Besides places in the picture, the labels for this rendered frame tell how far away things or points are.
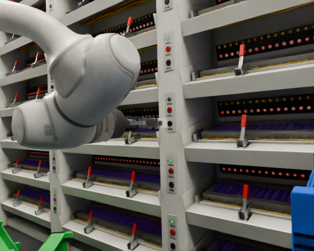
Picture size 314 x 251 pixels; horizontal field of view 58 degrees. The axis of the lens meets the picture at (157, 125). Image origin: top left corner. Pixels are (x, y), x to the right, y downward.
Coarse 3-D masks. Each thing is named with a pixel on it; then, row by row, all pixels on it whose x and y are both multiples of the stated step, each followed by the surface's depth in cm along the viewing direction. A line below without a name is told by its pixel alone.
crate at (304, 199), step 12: (312, 180) 34; (300, 192) 18; (312, 192) 18; (300, 204) 18; (312, 204) 18; (300, 216) 18; (312, 216) 18; (300, 228) 18; (312, 228) 18; (300, 240) 18; (312, 240) 18
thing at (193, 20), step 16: (224, 0) 95; (240, 0) 75; (256, 0) 71; (272, 0) 69; (288, 0) 67; (304, 0) 65; (192, 16) 88; (208, 16) 80; (224, 16) 77; (240, 16) 75; (256, 16) 72; (192, 32) 85
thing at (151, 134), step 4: (124, 132) 112; (128, 132) 111; (132, 132) 109; (136, 132) 108; (140, 132) 107; (144, 132) 105; (148, 132) 104; (152, 132) 103; (124, 136) 111; (128, 136) 110; (136, 136) 109; (140, 136) 107; (144, 136) 106; (148, 136) 105; (152, 136) 102; (156, 136) 101
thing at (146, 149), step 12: (156, 132) 91; (84, 144) 118; (96, 144) 113; (108, 144) 109; (120, 144) 105; (132, 144) 102; (144, 144) 98; (156, 144) 95; (132, 156) 102; (144, 156) 98; (156, 156) 94
